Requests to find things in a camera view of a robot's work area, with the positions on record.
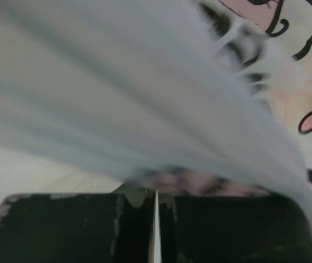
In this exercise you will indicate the light blue plastic bag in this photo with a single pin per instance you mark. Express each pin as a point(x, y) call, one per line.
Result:
point(198, 96)

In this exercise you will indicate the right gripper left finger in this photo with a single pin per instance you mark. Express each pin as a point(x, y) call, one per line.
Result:
point(76, 228)

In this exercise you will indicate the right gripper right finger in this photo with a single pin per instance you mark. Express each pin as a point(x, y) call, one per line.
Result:
point(233, 229)

